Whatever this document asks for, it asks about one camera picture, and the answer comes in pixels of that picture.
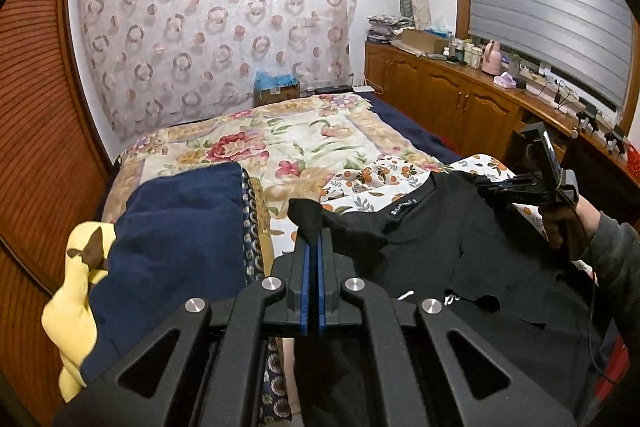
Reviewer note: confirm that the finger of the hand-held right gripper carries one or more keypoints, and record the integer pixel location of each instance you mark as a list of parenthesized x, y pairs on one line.
[(517, 199), (510, 183)]

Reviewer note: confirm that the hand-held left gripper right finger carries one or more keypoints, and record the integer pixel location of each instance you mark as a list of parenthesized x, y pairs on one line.
[(324, 292)]

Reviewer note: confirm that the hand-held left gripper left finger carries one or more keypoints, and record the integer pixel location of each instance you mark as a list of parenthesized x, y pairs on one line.
[(306, 292)]

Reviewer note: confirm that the black printed t-shirt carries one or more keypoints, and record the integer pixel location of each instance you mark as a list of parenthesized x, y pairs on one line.
[(450, 252)]

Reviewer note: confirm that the person's right forearm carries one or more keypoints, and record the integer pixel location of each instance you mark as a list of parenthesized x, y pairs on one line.
[(620, 267)]

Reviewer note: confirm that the person's right hand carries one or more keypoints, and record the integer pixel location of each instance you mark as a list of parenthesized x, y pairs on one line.
[(565, 232)]

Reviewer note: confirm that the black gadgets on cabinet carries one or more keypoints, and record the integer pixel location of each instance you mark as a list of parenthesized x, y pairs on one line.
[(607, 134)]

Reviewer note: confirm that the gold patterned cloth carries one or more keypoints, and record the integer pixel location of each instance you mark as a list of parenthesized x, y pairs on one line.
[(260, 232)]

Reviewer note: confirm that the white power strip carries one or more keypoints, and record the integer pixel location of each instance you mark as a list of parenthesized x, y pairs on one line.
[(535, 72)]

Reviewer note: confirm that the pink tissue box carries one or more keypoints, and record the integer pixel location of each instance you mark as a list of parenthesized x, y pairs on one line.
[(504, 80)]

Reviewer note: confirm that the navy bed blanket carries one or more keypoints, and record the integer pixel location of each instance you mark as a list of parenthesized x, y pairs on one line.
[(415, 132)]

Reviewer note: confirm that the long wooden cabinet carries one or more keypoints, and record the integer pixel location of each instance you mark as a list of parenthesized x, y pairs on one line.
[(450, 92)]

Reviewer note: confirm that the pink kettle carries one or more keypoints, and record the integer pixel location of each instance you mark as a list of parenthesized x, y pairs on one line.
[(491, 59)]

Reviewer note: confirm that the navy cushion with patterned trim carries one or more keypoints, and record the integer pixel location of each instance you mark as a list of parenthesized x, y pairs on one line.
[(175, 257)]

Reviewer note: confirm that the group of small bottles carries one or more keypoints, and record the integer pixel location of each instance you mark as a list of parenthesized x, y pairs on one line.
[(465, 52)]

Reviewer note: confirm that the floral blanket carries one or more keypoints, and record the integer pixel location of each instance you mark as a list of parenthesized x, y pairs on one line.
[(280, 142)]

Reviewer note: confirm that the open cardboard box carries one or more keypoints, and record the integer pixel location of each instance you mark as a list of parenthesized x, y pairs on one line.
[(425, 42)]

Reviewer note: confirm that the blue tissue pack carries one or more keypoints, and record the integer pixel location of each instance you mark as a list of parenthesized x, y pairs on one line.
[(437, 29)]

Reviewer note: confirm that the white flat device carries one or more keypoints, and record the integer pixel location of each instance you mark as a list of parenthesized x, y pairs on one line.
[(363, 87)]

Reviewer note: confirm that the stack of folded cloths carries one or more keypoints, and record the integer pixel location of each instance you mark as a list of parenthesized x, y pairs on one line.
[(387, 29)]

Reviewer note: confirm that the black flat box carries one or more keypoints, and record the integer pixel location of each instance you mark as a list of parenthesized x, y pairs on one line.
[(334, 88)]

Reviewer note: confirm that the cardboard box with blue contents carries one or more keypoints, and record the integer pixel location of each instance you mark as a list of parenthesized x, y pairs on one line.
[(277, 89)]

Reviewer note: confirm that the yellow cloth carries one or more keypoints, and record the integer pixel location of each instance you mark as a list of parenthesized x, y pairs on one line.
[(70, 307)]

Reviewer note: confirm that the sheer circle-pattern curtain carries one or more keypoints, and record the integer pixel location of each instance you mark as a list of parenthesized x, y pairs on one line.
[(210, 32)]

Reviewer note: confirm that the wooden louvered wardrobe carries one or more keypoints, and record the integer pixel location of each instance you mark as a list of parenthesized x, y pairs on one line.
[(35, 157)]

